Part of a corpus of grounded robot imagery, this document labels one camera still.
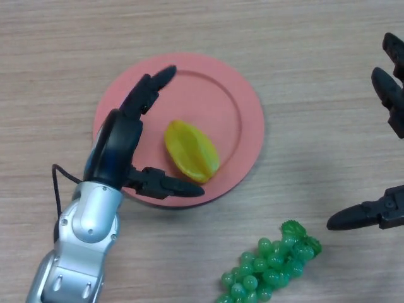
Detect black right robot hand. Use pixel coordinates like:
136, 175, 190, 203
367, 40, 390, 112
326, 32, 404, 231

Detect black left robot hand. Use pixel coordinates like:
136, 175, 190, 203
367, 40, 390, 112
83, 64, 206, 200

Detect yellow starfruit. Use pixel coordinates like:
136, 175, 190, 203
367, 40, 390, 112
163, 119, 221, 184

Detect pink round plate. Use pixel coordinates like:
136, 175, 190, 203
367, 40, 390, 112
93, 52, 265, 210

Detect green grape bunch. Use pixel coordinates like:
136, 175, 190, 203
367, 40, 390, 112
216, 220, 323, 303

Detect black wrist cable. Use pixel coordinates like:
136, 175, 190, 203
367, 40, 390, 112
52, 163, 83, 218

